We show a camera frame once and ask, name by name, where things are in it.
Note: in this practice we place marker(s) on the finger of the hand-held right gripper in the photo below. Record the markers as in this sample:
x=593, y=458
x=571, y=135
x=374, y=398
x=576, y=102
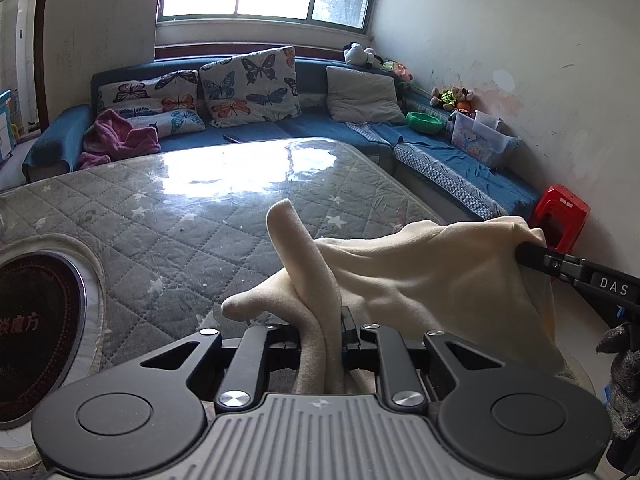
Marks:
x=550, y=262

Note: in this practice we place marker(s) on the magenta cloth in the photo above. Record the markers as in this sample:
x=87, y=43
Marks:
x=115, y=135

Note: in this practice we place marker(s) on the monkey plush toys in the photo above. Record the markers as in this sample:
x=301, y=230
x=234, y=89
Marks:
x=452, y=96

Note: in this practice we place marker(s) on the grey plain pillow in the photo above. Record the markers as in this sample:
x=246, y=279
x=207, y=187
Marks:
x=362, y=95

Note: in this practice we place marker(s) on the pink and green toy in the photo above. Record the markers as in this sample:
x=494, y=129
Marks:
x=397, y=71

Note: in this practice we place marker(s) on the square butterfly print pillow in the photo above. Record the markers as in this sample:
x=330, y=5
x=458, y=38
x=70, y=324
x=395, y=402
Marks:
x=250, y=85

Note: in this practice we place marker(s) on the blue corner sofa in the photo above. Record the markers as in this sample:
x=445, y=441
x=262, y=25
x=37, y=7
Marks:
x=310, y=130

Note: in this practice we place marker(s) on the red plastic stool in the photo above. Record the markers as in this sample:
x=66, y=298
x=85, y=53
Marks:
x=560, y=205

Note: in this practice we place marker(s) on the light blue cabinet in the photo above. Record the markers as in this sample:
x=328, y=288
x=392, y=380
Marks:
x=5, y=125

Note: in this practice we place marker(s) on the cream long-sleeve shirt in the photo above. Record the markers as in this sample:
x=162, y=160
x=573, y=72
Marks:
x=425, y=270

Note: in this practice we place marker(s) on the clear plastic storage box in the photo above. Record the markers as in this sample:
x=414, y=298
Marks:
x=475, y=140

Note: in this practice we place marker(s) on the round black induction cooktop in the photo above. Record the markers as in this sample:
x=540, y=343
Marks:
x=30, y=335

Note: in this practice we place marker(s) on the green plastic bowl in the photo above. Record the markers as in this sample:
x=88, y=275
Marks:
x=424, y=121

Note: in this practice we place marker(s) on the person's right hand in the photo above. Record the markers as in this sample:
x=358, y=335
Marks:
x=625, y=385

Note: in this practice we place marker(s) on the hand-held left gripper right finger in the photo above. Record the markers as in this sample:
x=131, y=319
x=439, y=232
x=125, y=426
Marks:
x=350, y=335

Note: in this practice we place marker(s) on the long butterfly print pillow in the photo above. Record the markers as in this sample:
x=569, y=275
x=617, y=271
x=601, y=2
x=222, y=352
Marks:
x=140, y=90

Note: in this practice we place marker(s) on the panda plush toy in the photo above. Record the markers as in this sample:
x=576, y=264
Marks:
x=356, y=52

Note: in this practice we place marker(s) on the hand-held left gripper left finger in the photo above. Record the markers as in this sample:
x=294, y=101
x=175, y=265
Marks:
x=252, y=360

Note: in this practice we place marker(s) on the dark wooden door frame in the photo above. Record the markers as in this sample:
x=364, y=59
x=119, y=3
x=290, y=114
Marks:
x=44, y=35

